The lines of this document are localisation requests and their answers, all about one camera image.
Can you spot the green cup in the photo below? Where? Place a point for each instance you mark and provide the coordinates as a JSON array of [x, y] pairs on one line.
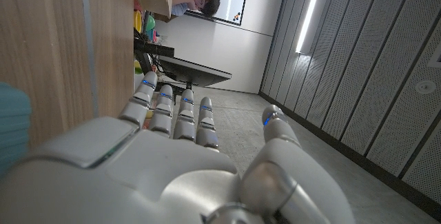
[[150, 22]]

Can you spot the round ceiling sensor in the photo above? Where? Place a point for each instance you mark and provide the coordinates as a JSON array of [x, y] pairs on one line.
[[425, 87]]

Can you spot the dark table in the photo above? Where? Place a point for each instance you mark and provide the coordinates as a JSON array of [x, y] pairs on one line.
[[196, 74]]

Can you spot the yellow cup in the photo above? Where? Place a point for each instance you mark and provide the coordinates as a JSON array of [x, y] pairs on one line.
[[138, 20]]

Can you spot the blue sponge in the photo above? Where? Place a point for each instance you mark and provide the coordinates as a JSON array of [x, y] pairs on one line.
[[13, 124]]

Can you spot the ceiling light strip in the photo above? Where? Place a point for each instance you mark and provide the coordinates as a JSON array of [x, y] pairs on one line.
[[309, 13]]

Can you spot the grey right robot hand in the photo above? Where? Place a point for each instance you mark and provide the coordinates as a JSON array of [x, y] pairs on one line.
[[138, 182]]

